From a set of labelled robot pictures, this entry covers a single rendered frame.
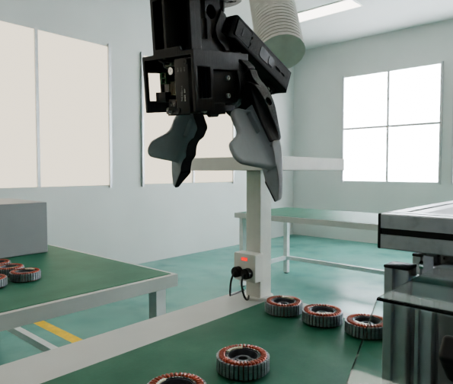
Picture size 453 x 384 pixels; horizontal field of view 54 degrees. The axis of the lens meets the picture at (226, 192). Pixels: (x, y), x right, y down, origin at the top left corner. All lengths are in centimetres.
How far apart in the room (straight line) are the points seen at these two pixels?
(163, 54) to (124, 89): 518
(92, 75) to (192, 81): 500
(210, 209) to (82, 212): 207
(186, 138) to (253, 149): 11
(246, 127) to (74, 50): 495
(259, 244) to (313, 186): 656
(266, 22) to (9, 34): 374
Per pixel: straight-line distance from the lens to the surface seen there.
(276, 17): 158
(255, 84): 42
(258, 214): 144
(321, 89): 802
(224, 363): 96
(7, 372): 110
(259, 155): 40
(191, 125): 48
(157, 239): 588
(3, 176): 483
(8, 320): 151
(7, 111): 488
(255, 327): 125
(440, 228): 58
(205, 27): 43
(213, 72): 41
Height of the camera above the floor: 117
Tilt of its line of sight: 3 degrees down
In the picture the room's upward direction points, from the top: straight up
